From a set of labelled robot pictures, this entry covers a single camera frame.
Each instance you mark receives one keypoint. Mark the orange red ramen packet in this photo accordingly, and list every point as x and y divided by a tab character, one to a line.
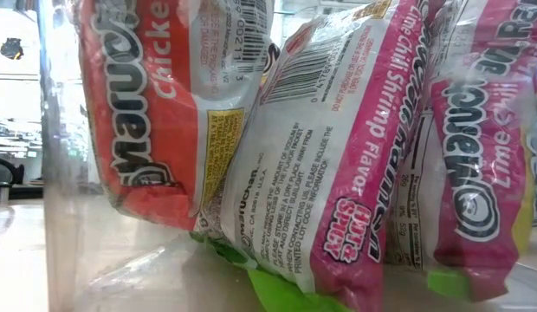
164	130

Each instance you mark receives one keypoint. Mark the black office chair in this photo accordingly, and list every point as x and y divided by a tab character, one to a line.
6	173

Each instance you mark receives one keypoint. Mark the yellow green ramen packet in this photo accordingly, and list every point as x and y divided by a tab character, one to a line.
303	173
480	151

